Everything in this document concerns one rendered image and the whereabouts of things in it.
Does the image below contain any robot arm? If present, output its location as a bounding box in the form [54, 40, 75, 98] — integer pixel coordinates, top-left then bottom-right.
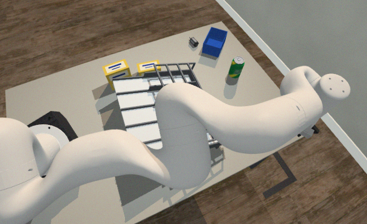
[0, 66, 350, 224]

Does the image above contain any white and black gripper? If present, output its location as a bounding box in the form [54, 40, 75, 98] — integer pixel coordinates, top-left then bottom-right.
[311, 120, 319, 133]

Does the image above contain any green drink can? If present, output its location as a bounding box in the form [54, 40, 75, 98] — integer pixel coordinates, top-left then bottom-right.
[229, 56, 245, 78]

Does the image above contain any blue open bin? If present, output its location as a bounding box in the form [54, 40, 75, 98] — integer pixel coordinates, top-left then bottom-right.
[202, 27, 227, 57]

